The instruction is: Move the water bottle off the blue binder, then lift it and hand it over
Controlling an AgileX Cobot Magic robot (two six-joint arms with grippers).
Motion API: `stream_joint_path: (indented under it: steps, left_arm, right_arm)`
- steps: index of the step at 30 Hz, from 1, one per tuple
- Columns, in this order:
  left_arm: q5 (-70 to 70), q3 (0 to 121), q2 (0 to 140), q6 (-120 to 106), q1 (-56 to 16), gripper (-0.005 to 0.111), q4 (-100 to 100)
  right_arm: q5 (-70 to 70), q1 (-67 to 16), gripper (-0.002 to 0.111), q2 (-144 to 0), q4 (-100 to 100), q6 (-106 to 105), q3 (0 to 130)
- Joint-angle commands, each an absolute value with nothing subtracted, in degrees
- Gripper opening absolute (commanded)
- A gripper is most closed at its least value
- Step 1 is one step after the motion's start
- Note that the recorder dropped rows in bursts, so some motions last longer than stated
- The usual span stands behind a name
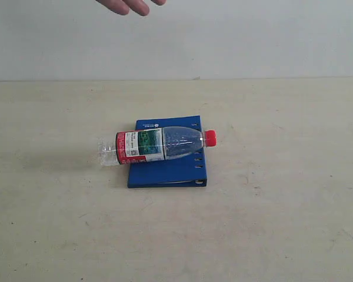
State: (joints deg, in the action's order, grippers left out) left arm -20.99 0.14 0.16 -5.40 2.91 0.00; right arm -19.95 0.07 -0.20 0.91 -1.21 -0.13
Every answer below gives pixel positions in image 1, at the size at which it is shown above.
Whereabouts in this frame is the blue ring binder notebook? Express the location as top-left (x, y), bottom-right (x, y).
top-left (127, 115), bottom-right (207, 189)

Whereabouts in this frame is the person's bare hand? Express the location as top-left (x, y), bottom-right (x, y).
top-left (96, 0), bottom-right (149, 16)

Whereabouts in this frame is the clear water bottle red cap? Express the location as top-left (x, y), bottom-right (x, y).
top-left (98, 126), bottom-right (217, 166)

